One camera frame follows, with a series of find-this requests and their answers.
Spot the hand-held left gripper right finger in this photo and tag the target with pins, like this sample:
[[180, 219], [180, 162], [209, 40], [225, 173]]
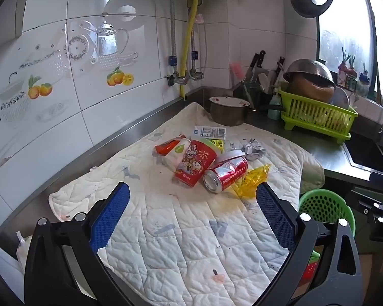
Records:
[[274, 216]]

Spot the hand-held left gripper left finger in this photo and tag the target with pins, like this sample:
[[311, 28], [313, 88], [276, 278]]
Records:
[[113, 210]]

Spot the green plastic basket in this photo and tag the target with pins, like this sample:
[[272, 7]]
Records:
[[325, 204]]

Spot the red soda can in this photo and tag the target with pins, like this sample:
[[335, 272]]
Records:
[[226, 172]]

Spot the white paper cup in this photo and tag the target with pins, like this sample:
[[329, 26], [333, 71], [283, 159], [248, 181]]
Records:
[[175, 154]]

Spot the bottle with yellow-green label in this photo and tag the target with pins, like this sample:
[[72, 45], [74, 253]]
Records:
[[218, 143]]

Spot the red paper cup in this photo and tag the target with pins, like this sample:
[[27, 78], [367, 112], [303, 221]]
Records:
[[194, 162]]

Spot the steel sink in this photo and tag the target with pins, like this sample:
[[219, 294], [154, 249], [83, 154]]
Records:
[[367, 153]]

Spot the yellow plastic wrapper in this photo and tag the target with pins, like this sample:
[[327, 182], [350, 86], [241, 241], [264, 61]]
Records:
[[250, 181]]

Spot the white quilted mat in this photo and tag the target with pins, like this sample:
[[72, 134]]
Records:
[[178, 229]]

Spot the crumpled silver foil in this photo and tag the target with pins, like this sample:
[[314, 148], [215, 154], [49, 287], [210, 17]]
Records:
[[252, 149]]

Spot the orange snack wrapper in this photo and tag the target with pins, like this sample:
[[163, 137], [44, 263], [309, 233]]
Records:
[[164, 147]]

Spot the white plate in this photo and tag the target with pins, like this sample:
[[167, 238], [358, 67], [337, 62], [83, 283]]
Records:
[[341, 97]]

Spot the green dish rack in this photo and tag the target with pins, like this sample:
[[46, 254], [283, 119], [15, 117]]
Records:
[[316, 114]]

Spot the white plastic bag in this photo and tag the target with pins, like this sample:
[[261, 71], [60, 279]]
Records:
[[23, 251]]

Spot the small potted plant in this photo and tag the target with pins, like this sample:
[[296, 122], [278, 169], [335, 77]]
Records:
[[364, 76], [346, 67]]

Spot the teal dish soap bottle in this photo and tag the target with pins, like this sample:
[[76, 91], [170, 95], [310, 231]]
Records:
[[274, 110]]

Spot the white flattened carton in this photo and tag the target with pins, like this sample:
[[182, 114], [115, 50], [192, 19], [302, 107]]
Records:
[[207, 131]]

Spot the brown clay pot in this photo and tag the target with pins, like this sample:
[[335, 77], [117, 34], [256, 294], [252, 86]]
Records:
[[312, 91]]

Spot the metal pot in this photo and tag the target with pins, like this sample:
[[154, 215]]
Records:
[[226, 114]]

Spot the dark green utensil holder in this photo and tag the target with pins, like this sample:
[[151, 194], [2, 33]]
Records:
[[250, 94]]

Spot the steel mixing bowl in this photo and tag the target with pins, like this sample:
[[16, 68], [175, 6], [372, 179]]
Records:
[[306, 68]]

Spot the pink brush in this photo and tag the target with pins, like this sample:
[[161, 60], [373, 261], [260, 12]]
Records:
[[237, 72]]

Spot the pipe valve fitting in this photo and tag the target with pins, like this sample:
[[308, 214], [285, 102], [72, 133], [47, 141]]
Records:
[[185, 77]]

